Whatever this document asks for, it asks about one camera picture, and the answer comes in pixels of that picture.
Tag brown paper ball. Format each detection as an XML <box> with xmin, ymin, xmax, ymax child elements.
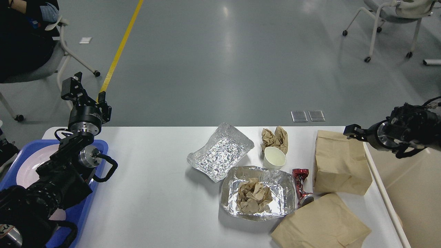
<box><xmin>236</xmin><ymin>178</ymin><xmax>273</xmax><ymax>215</ymax></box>

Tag foil tray with paper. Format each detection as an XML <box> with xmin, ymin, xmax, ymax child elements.
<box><xmin>220</xmin><ymin>165</ymin><xmax>296</xmax><ymax>221</ymax></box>

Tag small crumpled brown paper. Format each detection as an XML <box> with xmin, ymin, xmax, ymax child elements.
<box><xmin>260</xmin><ymin>126</ymin><xmax>289</xmax><ymax>155</ymax></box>

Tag white paper cup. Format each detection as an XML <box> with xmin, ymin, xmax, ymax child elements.
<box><xmin>263</xmin><ymin>147</ymin><xmax>286</xmax><ymax>170</ymax></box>

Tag brown paper bag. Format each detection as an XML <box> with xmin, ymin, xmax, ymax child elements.
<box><xmin>314</xmin><ymin>130</ymin><xmax>373</xmax><ymax>196</ymax></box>
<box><xmin>271</xmin><ymin>194</ymin><xmax>371</xmax><ymax>248</ymax></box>

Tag person in black clothes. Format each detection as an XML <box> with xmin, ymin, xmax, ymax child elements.
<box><xmin>0</xmin><ymin>0</ymin><xmax>60</xmax><ymax>166</ymax></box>

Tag silver floor outlet plates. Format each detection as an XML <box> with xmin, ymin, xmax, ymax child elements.
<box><xmin>291</xmin><ymin>110</ymin><xmax>326</xmax><ymax>123</ymax></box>

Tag white object at right edge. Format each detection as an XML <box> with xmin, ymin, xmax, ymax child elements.
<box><xmin>423</xmin><ymin>59</ymin><xmax>441</xmax><ymax>66</ymax></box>

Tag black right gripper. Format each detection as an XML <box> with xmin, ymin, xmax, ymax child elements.
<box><xmin>343</xmin><ymin>121</ymin><xmax>397</xmax><ymax>151</ymax></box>

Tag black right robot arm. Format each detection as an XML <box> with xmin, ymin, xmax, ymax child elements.
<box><xmin>343</xmin><ymin>96</ymin><xmax>441</xmax><ymax>159</ymax></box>

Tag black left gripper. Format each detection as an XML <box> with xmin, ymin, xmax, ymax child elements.
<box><xmin>61</xmin><ymin>72</ymin><xmax>112</xmax><ymax>135</ymax></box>

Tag grey chair in background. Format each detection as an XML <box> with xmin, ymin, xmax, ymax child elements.
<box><xmin>342</xmin><ymin>0</ymin><xmax>437</xmax><ymax>63</ymax></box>

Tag blue plastic tray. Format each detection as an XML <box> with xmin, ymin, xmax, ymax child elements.
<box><xmin>1</xmin><ymin>139</ymin><xmax>109</xmax><ymax>248</ymax></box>

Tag empty crumpled foil tray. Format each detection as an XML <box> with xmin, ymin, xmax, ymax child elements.
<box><xmin>186</xmin><ymin>123</ymin><xmax>255</xmax><ymax>183</ymax></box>

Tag beige plastic bin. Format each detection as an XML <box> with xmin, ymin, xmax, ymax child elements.
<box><xmin>366</xmin><ymin>145</ymin><xmax>441</xmax><ymax>248</ymax></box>

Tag crushed red soda can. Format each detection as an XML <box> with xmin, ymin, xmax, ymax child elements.
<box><xmin>292</xmin><ymin>168</ymin><xmax>315</xmax><ymax>208</ymax></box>

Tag white floor tag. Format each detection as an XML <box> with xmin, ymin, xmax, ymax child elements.
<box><xmin>79</xmin><ymin>37</ymin><xmax>92</xmax><ymax>44</ymax></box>

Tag grey office chair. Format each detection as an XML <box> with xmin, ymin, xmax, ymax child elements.
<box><xmin>0</xmin><ymin>17</ymin><xmax>101</xmax><ymax>122</ymax></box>

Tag pink plate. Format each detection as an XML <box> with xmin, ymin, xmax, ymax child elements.
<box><xmin>16</xmin><ymin>144</ymin><xmax>59</xmax><ymax>188</ymax></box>

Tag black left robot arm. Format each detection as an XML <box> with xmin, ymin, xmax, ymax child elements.
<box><xmin>0</xmin><ymin>72</ymin><xmax>118</xmax><ymax>248</ymax></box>

